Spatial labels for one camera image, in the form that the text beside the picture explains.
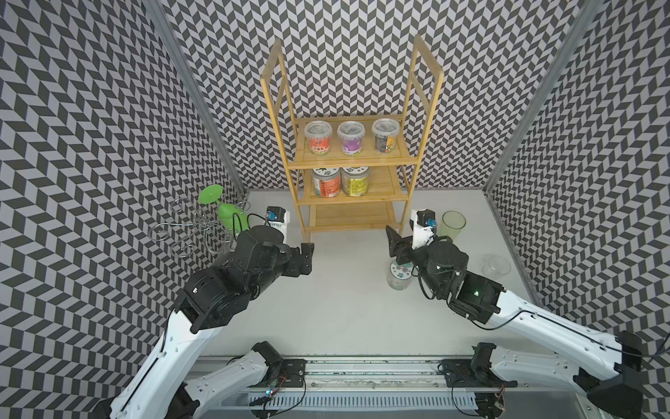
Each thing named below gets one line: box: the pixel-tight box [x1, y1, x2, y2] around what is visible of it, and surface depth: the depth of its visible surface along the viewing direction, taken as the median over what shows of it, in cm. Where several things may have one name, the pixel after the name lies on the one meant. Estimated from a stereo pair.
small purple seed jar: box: [336, 120, 366, 157], surface depth 65 cm
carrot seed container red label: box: [312, 167, 342, 199], surface depth 73 cm
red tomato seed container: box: [304, 120, 333, 157], surface depth 66 cm
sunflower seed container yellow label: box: [341, 165, 370, 198], surface depth 72 cm
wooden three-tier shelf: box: [260, 35, 445, 243], surface depth 71 cm
